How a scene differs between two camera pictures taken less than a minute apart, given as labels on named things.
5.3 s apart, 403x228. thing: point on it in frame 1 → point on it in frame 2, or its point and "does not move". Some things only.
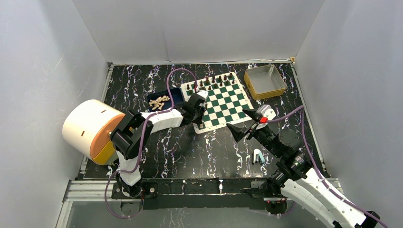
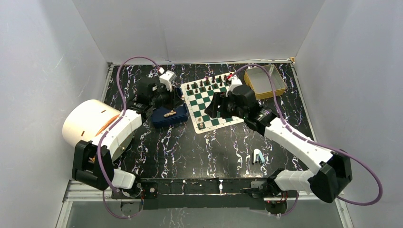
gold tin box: [263, 82] does not move
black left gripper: [199, 120] → [171, 95]
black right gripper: [238, 132] → [211, 110]
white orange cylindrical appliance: [86, 130] does not move
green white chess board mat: [226, 101] does not move
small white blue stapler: [258, 157] does not move
